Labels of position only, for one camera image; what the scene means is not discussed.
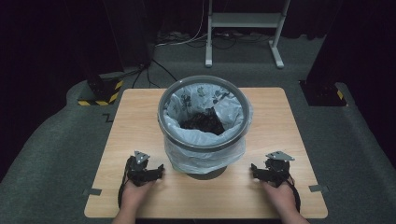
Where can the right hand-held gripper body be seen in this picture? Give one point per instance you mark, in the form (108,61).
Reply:
(277,172)

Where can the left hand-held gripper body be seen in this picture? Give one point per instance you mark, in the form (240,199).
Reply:
(137,174)

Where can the grey bin with plastic liner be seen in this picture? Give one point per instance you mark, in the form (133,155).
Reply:
(205,160)

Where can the dark ribbed bin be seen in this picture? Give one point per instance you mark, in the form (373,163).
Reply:
(207,175)

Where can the person's left hand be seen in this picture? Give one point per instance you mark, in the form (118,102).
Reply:
(134,196)

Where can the person's right hand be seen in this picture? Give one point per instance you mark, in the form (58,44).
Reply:
(283,197)

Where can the grey tape strip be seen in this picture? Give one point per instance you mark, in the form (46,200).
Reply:
(318,188)
(92,192)

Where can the dark scraps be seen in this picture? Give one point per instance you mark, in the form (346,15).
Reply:
(204,123)

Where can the yellow black striped stand base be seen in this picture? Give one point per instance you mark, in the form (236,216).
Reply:
(325,93)
(107,96)

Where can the white metal stand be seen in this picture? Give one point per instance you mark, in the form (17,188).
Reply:
(244,19)

